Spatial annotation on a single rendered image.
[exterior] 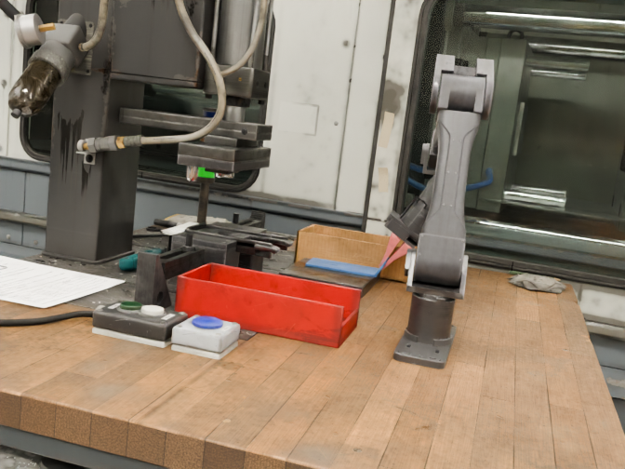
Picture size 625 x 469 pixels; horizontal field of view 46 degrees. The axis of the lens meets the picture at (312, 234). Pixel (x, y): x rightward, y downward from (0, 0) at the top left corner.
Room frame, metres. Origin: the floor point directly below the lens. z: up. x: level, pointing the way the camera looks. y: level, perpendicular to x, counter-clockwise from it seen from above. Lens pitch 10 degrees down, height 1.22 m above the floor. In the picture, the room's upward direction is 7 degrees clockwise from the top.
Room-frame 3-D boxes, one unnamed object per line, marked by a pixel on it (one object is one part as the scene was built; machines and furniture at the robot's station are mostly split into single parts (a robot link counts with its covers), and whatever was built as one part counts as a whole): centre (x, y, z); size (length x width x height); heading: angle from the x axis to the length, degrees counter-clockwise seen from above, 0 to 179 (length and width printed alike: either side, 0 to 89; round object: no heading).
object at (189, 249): (1.12, 0.21, 0.95); 0.15 x 0.03 x 0.10; 165
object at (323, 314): (1.06, 0.05, 0.93); 0.25 x 0.12 x 0.06; 75
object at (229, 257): (1.30, 0.16, 0.94); 0.20 x 0.10 x 0.07; 165
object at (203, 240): (1.30, 0.16, 0.98); 0.20 x 0.10 x 0.01; 165
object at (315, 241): (1.53, -0.11, 0.93); 0.25 x 0.13 x 0.08; 75
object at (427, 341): (1.04, -0.19, 0.94); 0.20 x 0.07 x 0.08; 165
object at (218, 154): (1.30, 0.23, 1.22); 0.26 x 0.18 x 0.30; 75
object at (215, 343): (0.91, 0.12, 0.90); 0.07 x 0.07 x 0.06; 75
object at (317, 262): (1.41, -0.08, 0.94); 0.15 x 0.07 x 0.03; 79
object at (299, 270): (1.37, -0.05, 0.91); 0.17 x 0.16 x 0.02; 165
